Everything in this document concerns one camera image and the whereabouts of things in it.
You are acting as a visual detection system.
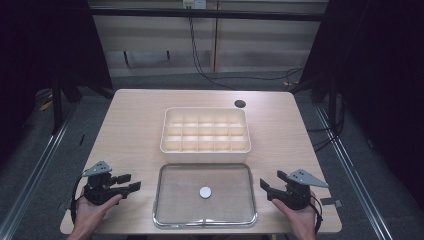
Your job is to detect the white round disc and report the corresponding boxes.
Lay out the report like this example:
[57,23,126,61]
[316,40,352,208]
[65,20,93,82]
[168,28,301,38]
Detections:
[198,186,213,200]

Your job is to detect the person's right hand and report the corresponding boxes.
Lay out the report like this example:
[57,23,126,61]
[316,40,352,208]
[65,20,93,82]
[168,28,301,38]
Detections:
[271,190,318,235]

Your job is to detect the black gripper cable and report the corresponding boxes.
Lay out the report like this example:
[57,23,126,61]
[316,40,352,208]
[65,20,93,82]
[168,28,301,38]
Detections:
[69,175,86,225]
[309,195,325,235]

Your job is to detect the black horizontal frame bar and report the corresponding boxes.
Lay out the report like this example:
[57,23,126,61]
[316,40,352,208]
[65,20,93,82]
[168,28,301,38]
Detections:
[89,7,327,23]

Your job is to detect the metal floor rail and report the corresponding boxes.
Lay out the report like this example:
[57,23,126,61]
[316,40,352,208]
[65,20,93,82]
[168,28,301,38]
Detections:
[0,109,77,240]
[314,105,398,240]

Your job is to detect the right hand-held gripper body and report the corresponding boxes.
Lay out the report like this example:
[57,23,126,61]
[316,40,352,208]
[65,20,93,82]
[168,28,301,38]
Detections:
[266,168,330,211]

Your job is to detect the white wall power outlet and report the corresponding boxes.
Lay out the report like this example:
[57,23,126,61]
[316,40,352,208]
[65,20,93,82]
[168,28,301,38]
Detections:
[182,0,208,10]

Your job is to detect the black wall cable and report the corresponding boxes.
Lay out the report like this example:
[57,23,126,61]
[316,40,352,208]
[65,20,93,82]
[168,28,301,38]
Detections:
[187,16,304,91]

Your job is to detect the person's left hand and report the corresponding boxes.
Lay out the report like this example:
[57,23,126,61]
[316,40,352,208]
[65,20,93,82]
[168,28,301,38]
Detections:
[75,193,124,233]

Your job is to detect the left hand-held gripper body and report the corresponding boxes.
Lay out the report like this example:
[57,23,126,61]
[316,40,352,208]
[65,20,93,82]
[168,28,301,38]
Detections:
[81,160,128,206]

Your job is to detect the yellow floor object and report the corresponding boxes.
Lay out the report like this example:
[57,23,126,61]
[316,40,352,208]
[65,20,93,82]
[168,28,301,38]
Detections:
[38,99,54,112]

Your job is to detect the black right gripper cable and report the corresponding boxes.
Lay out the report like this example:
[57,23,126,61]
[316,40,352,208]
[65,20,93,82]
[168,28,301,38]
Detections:
[309,195,325,235]

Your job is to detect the dark curtain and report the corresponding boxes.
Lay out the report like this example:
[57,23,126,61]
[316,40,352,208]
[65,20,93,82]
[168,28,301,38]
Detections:
[0,0,114,168]
[298,0,424,211]

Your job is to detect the black floor cables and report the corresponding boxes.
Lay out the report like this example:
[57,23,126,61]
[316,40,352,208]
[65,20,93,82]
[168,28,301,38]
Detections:
[305,93,346,154]

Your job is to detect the grey tape strip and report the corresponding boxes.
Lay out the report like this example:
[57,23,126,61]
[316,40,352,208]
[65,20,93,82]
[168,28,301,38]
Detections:
[320,197,344,208]

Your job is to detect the black metal stand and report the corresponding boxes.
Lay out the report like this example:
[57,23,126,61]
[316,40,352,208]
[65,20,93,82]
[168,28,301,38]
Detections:
[50,78,83,136]

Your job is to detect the clear plastic box lid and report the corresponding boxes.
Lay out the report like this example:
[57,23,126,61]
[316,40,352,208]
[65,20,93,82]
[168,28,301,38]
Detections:
[152,162,259,230]

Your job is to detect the white compartment organizer box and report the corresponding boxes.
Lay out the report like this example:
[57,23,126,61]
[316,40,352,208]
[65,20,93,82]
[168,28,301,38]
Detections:
[159,106,252,165]

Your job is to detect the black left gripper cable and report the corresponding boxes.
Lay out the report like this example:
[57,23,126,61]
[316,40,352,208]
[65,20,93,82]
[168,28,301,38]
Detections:
[69,175,86,225]

